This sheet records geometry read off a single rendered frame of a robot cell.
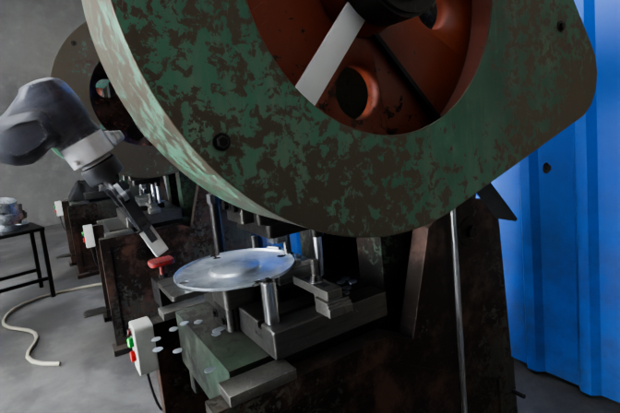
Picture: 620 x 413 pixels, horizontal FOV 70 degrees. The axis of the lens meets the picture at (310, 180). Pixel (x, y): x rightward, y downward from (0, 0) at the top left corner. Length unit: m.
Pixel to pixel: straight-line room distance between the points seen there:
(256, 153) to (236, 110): 0.06
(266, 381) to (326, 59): 0.59
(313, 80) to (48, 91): 0.52
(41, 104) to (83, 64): 1.41
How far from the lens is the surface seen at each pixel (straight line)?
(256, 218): 1.04
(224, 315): 1.10
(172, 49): 0.56
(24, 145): 0.94
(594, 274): 1.89
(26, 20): 7.82
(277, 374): 0.93
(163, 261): 1.37
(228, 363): 0.99
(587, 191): 1.80
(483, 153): 0.88
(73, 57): 2.36
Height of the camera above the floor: 1.11
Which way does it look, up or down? 7 degrees down
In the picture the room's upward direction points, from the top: 6 degrees counter-clockwise
